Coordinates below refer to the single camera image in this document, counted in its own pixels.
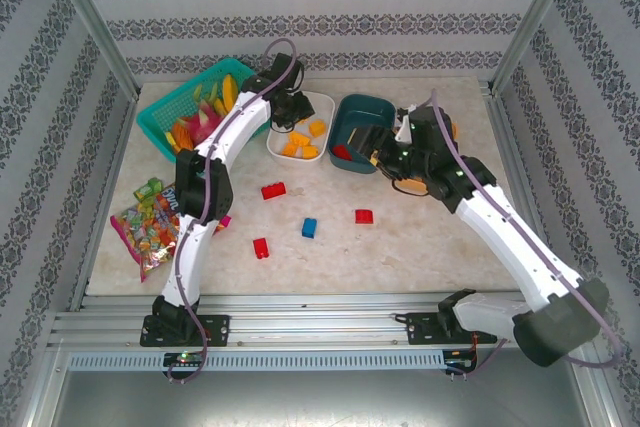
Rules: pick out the white right camera bracket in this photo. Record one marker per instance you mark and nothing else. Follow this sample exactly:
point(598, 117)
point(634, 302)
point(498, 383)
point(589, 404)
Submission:
point(406, 127)

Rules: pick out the orange plastic container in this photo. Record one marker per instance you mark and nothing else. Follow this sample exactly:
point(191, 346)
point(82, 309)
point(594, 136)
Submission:
point(415, 188)

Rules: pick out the yellow toy fruit slice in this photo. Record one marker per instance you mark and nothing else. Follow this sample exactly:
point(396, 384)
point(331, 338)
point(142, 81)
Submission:
point(171, 139)

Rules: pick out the left electronics board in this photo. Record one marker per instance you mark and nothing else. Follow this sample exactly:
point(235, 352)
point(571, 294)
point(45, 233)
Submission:
point(184, 358)

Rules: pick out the right electronics board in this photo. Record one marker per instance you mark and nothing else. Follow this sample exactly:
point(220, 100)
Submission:
point(461, 362)

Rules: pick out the blue lego brick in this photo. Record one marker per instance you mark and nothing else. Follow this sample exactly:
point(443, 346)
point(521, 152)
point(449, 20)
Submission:
point(310, 228)

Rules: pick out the light green toy slice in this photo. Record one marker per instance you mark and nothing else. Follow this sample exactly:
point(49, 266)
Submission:
point(214, 92)

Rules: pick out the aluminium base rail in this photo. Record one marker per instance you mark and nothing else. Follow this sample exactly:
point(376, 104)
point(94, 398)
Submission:
point(325, 322)

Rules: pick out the red sloped lego brick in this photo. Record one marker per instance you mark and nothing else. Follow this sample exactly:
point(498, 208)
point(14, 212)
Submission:
point(342, 152)

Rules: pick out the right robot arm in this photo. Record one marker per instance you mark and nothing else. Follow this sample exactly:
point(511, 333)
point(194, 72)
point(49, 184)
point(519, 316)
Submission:
point(500, 232)

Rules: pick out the white plastic container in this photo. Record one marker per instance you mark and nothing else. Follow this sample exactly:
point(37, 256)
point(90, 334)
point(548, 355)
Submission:
point(325, 107)

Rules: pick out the aluminium frame post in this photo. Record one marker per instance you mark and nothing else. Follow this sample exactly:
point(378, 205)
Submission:
point(537, 17)
point(90, 22)

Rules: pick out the teal plastic mesh basket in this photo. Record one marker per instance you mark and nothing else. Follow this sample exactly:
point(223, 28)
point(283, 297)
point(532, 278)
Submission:
point(160, 112)

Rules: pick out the electronics board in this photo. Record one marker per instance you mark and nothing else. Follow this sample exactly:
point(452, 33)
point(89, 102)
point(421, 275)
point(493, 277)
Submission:
point(461, 362)
point(184, 358)

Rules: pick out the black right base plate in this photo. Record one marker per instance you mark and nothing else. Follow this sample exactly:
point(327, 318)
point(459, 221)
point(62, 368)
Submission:
point(422, 329)

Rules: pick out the yellow toy banana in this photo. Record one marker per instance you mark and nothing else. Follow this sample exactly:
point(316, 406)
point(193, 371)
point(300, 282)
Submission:
point(219, 106)
point(229, 89)

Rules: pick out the green candy box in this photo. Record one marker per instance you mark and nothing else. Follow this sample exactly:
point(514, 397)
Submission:
point(146, 190)

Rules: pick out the pink toy dragon fruit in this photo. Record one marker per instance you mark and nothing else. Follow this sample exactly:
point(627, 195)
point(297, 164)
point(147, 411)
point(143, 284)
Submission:
point(202, 127)

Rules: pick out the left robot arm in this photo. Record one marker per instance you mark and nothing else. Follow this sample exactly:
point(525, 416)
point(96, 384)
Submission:
point(235, 122)

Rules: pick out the dark green plastic container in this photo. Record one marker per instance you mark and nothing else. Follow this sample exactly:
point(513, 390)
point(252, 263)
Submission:
point(360, 107)

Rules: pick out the long red lego brick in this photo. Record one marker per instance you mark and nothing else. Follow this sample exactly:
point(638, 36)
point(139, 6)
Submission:
point(274, 191)

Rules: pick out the pink candy bag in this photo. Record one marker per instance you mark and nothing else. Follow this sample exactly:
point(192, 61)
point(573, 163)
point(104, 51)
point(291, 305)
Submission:
point(150, 237)

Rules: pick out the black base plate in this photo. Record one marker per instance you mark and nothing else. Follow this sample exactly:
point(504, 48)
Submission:
point(215, 329)
point(422, 329)

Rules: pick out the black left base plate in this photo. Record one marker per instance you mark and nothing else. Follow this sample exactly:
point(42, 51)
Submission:
point(215, 329)

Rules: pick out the aluminium side rail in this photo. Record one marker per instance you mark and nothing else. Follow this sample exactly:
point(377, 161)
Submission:
point(525, 172)
point(100, 227)

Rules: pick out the orange toy fruit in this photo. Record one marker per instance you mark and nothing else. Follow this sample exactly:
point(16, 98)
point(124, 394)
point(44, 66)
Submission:
point(183, 138)

